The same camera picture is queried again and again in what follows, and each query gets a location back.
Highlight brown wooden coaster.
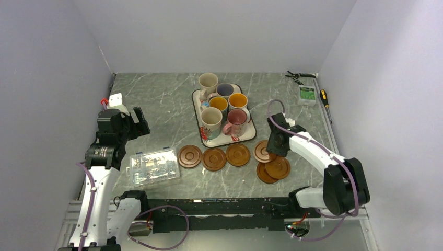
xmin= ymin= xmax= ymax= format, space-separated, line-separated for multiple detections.
xmin=253 ymin=140 xmax=277 ymax=163
xmin=265 ymin=156 xmax=290 ymax=179
xmin=178 ymin=145 xmax=203 ymax=168
xmin=256 ymin=163 xmax=278 ymax=184
xmin=226 ymin=143 xmax=251 ymax=167
xmin=202 ymin=148 xmax=227 ymax=172

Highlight clear plastic parts box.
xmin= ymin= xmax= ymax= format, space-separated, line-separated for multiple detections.
xmin=126 ymin=147 xmax=180 ymax=187

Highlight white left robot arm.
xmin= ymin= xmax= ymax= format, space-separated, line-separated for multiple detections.
xmin=62 ymin=107 xmax=150 ymax=250

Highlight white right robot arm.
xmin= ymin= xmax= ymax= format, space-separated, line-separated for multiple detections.
xmin=266 ymin=113 xmax=370 ymax=217

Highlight white serving tray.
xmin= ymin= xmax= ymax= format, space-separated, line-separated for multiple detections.
xmin=192 ymin=84 xmax=257 ymax=149

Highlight pink mug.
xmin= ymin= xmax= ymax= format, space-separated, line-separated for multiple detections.
xmin=222 ymin=108 xmax=251 ymax=138

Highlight white green electronic device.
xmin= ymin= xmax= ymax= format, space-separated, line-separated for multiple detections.
xmin=296 ymin=85 xmax=317 ymax=107

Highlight white mug orange inside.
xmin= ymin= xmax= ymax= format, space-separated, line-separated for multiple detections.
xmin=228 ymin=93 xmax=248 ymax=110

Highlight yellow black screwdriver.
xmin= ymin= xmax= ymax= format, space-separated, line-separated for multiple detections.
xmin=319 ymin=89 xmax=333 ymax=124

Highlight black pliers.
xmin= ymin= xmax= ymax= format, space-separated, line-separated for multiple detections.
xmin=285 ymin=71 xmax=317 ymax=85

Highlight blue mug yellow inside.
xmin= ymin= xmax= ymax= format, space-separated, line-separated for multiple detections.
xmin=200 ymin=97 xmax=229 ymax=116

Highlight cream patterned mug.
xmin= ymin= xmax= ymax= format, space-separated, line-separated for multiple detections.
xmin=200 ymin=106 xmax=223 ymax=141

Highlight grey purple mug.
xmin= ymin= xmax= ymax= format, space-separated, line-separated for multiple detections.
xmin=207 ymin=83 xmax=234 ymax=101

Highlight cream mug outside tray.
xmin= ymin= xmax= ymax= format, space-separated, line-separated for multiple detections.
xmin=199 ymin=73 xmax=218 ymax=102

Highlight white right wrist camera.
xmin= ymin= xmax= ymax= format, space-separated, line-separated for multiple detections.
xmin=285 ymin=118 xmax=296 ymax=127

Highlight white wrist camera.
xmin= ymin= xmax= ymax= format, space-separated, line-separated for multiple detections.
xmin=285 ymin=118 xmax=296 ymax=127
xmin=100 ymin=93 xmax=130 ymax=116

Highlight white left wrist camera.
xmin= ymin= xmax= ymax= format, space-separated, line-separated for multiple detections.
xmin=100 ymin=93 xmax=130 ymax=116

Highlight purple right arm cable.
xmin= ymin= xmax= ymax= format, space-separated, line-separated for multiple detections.
xmin=267 ymin=99 xmax=360 ymax=243

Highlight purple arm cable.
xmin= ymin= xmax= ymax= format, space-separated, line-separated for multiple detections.
xmin=76 ymin=162 xmax=97 ymax=251
xmin=267 ymin=99 xmax=360 ymax=243

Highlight aluminium frame rail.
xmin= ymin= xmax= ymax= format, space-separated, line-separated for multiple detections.
xmin=312 ymin=78 xmax=340 ymax=155

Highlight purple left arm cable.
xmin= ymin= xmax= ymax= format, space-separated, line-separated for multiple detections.
xmin=76 ymin=162 xmax=97 ymax=251

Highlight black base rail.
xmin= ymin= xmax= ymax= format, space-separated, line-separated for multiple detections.
xmin=119 ymin=186 xmax=321 ymax=234

